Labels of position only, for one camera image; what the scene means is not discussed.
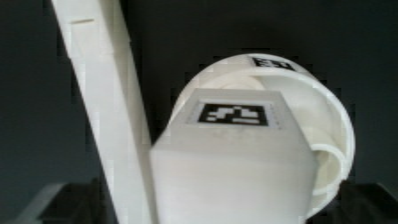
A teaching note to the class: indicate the white round stool seat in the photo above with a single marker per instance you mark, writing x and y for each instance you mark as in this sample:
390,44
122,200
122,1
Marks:
263,72

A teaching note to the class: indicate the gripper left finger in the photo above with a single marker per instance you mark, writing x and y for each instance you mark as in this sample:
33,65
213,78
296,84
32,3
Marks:
65,204

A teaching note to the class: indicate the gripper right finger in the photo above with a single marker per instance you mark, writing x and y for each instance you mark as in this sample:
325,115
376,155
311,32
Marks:
367,204

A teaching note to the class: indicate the white stool leg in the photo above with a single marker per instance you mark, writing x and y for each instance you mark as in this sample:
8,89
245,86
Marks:
232,163

